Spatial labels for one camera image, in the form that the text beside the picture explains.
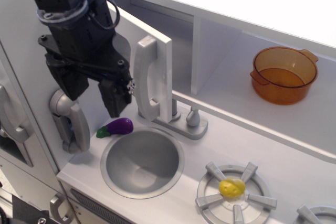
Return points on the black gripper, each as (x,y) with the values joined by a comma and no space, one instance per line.
(79,48)

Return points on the white toy microwave door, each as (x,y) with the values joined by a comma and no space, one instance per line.
(129,31)

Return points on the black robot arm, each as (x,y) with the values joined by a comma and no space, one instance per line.
(77,7)

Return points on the purple toy eggplant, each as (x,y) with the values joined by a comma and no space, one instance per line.
(119,126)

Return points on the grey round sink basin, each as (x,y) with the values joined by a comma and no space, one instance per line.
(143,164)

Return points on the grey toy faucet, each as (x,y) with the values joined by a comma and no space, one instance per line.
(189,123)

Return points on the yellow toy potato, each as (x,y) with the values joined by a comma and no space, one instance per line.
(231,187)

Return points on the orange transparent plastic pot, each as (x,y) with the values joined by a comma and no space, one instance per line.
(283,75)

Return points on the grey stove burner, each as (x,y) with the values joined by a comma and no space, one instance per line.
(254,206)
(317,214)

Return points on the grey toy wall phone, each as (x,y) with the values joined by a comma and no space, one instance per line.
(70,122)

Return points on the grey fridge door handle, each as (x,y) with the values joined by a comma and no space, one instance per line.
(13,116)

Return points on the grey oven door handle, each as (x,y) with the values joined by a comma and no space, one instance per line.
(60,210)

